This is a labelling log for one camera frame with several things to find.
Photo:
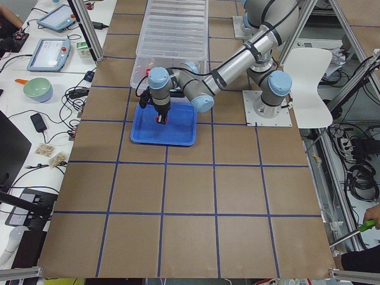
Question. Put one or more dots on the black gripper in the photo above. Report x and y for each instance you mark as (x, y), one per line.
(161, 110)

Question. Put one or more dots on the clear plastic box lid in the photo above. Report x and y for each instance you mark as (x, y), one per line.
(174, 29)

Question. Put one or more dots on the blue plastic tray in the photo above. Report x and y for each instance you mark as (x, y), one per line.
(180, 129)

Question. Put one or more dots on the clear plastic storage box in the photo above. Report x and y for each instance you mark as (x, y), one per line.
(160, 73)

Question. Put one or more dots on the person hand at edge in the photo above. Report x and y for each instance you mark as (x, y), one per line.
(373, 213)

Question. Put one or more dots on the green white carton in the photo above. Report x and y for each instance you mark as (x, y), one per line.
(83, 50)

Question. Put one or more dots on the snack bag right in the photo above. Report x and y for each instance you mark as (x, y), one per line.
(57, 159)

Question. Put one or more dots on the snack bag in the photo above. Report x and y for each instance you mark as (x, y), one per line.
(45, 149)
(57, 159)

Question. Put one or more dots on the black power adapter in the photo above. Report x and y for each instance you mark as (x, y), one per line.
(99, 25)

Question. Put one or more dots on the snack bag left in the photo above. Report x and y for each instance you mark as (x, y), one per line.
(45, 149)

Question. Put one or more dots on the black phone on table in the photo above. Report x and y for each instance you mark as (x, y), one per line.
(38, 123)

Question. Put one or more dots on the green and blue bowl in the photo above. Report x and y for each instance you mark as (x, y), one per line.
(38, 89)

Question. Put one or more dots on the near teach pendant tablet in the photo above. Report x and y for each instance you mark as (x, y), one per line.
(50, 55)

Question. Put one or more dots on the teach pendant tablet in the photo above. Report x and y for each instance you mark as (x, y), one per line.
(58, 19)
(50, 55)

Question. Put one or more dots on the far teach pendant tablet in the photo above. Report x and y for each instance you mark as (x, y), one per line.
(58, 19)

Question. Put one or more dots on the white plastic chair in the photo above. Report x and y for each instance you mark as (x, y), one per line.
(306, 66)

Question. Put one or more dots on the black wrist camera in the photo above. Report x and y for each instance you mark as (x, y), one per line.
(145, 99)

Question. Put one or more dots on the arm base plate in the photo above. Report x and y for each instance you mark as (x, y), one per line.
(240, 31)
(257, 113)

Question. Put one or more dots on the aluminium frame post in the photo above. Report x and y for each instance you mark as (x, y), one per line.
(83, 19)

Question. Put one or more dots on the green handled stick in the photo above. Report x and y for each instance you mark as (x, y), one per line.
(369, 224)

